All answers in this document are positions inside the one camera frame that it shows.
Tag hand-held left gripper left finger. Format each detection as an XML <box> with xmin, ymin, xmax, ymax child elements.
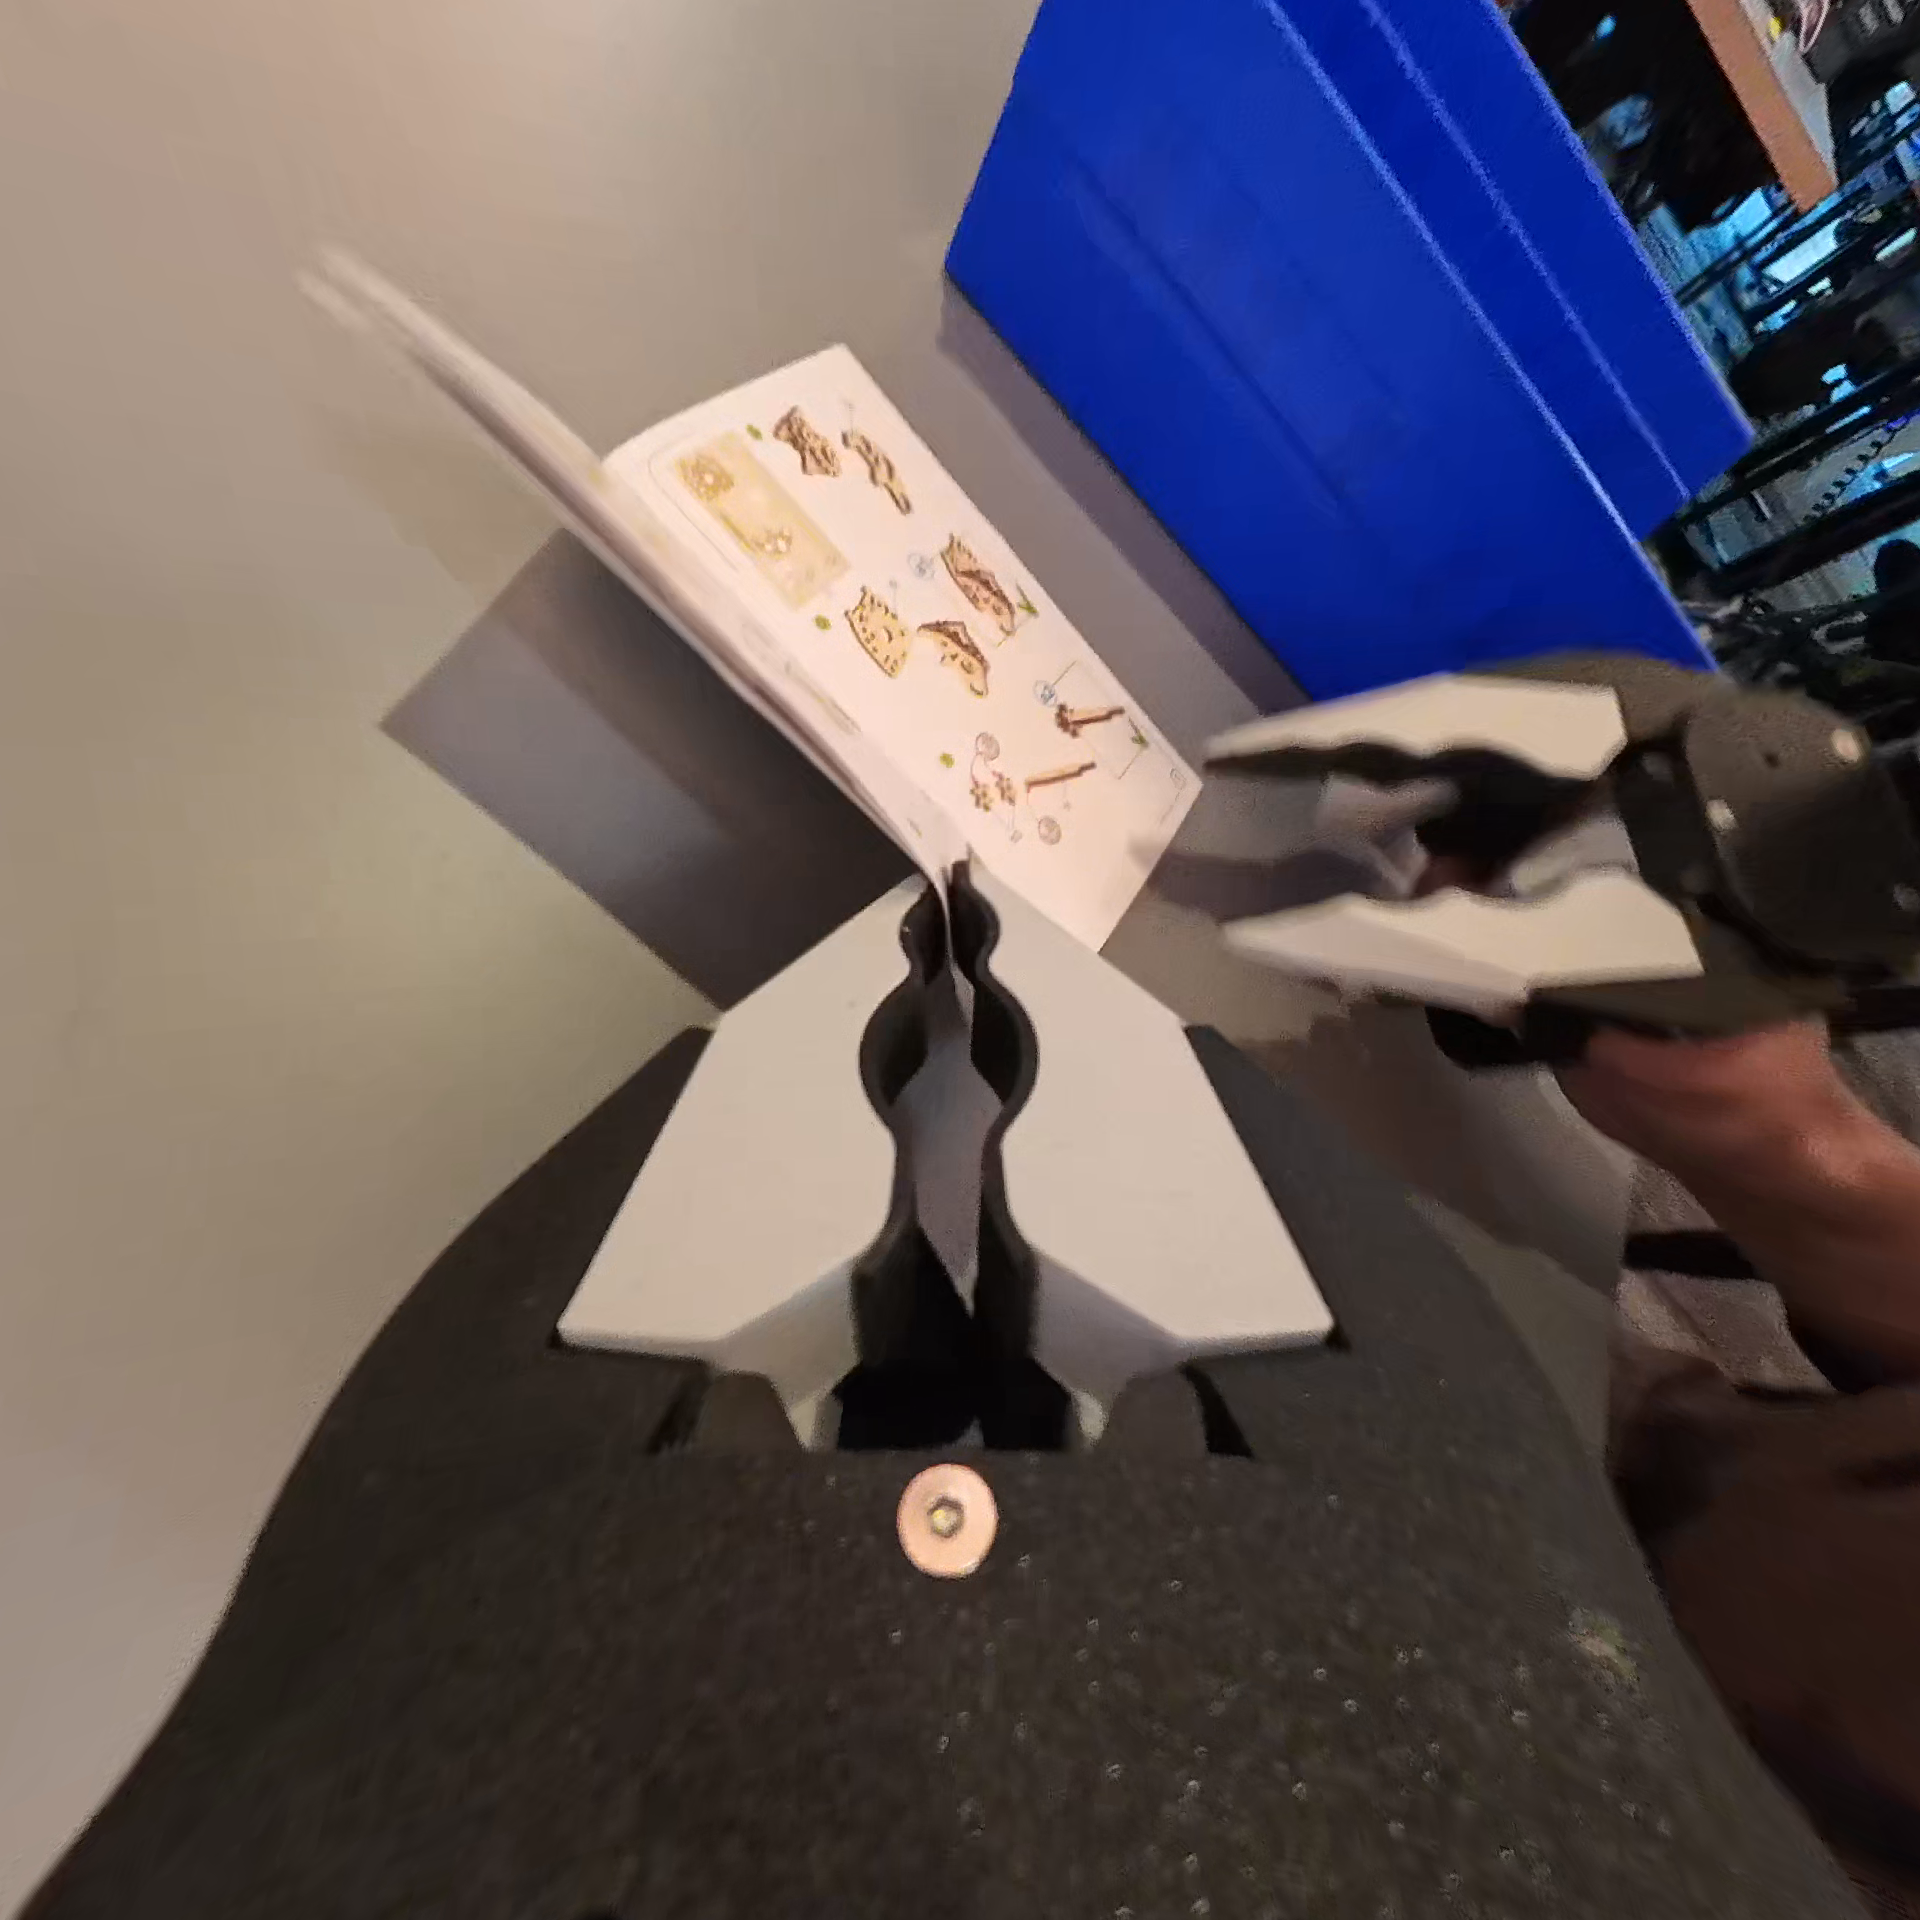
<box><xmin>556</xmin><ymin>871</ymin><xmax>977</xmax><ymax>1454</ymax></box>

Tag person's right hand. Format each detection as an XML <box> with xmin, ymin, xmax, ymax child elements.
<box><xmin>1553</xmin><ymin>1030</ymin><xmax>1920</xmax><ymax>1390</ymax></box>

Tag blue plastic bin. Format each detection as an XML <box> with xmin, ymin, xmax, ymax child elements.
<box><xmin>945</xmin><ymin>0</ymin><xmax>1758</xmax><ymax>706</ymax></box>

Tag white instruction booklet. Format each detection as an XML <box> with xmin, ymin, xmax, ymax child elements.
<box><xmin>299</xmin><ymin>246</ymin><xmax>1202</xmax><ymax>952</ymax></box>

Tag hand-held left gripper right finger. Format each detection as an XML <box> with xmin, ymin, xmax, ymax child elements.
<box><xmin>950</xmin><ymin>861</ymin><xmax>1337</xmax><ymax>1454</ymax></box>

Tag background metal racks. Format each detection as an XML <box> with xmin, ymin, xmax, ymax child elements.
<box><xmin>1507</xmin><ymin>0</ymin><xmax>1920</xmax><ymax>706</ymax></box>

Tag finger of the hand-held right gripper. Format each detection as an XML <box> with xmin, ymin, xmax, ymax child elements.
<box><xmin>1218</xmin><ymin>861</ymin><xmax>1708</xmax><ymax>1029</ymax></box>
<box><xmin>1202</xmin><ymin>672</ymin><xmax>1633</xmax><ymax>826</ymax></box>

